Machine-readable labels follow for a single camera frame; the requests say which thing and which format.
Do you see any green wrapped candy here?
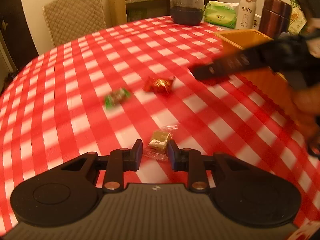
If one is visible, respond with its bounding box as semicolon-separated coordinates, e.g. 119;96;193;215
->
104;87;131;109

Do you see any red gold candy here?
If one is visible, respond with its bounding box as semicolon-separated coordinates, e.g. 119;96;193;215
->
143;76;175;93

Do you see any green tissue pack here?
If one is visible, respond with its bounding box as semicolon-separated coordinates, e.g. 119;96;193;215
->
204;1;239;29

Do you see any red checkered tablecloth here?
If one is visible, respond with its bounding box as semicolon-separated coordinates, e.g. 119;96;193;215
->
1;16;319;233

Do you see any orange plastic tray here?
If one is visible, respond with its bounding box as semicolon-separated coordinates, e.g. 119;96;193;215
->
210;30;295;115

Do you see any white miffy bottle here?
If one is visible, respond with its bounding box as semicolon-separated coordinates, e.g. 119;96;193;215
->
235;0;257;30

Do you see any wooden shelf rack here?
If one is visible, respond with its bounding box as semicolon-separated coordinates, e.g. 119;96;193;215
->
108;0;214;27

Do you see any dark glass jar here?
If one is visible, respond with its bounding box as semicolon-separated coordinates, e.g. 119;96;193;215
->
170;0;204;25

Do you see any right hand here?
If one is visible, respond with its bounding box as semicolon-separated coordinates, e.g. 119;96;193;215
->
293;83;319;159

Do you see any dark door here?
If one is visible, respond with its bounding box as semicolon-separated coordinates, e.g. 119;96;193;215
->
0;0;40;71

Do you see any brown steel food flask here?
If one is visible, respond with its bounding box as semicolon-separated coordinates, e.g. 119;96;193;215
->
259;0;292;38

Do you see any sunflower seed bag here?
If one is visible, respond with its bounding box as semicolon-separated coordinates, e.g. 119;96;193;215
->
288;0;306;35

